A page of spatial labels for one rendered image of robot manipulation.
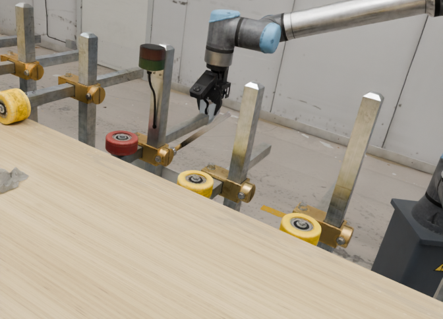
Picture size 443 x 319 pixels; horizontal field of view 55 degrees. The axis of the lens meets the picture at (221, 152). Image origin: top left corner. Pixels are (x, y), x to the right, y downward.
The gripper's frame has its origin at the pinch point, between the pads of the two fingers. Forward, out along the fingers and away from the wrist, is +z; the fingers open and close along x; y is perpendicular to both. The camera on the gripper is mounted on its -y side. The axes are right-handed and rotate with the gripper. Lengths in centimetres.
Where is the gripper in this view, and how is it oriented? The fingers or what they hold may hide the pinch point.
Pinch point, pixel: (206, 122)
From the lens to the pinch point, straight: 146.2
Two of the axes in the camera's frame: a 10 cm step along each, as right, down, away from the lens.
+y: 4.9, -3.1, 8.1
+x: -8.6, -3.3, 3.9
